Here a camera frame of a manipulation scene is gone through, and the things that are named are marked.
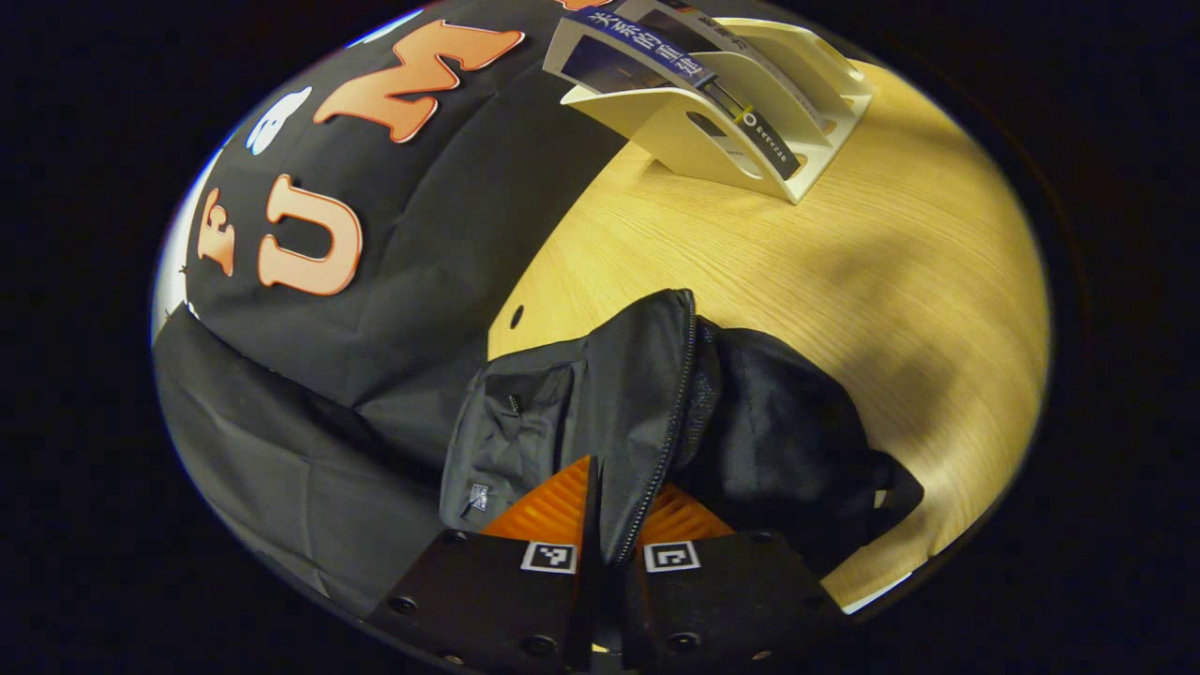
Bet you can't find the white bookshelf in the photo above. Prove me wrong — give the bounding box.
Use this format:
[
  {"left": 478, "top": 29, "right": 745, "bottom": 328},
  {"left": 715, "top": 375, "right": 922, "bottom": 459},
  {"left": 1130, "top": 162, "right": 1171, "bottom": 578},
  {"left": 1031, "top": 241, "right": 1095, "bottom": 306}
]
[{"left": 561, "top": 17, "right": 875, "bottom": 205}]

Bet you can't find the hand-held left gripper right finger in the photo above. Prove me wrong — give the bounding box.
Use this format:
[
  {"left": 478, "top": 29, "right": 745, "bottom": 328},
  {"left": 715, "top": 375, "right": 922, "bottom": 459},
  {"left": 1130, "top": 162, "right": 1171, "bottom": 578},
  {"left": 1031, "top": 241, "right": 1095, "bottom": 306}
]
[{"left": 619, "top": 483, "right": 849, "bottom": 668}]

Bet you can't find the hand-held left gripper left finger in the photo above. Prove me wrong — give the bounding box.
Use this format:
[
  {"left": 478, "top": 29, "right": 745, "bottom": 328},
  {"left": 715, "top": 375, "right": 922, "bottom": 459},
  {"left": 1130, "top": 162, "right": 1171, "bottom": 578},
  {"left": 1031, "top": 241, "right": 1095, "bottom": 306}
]
[{"left": 366, "top": 457, "right": 601, "bottom": 671}]

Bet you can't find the black schoolbag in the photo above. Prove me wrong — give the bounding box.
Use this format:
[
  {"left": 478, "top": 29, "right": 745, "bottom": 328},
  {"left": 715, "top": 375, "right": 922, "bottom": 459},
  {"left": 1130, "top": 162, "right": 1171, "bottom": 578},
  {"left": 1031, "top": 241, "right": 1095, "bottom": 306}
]
[{"left": 439, "top": 288, "right": 924, "bottom": 582}]

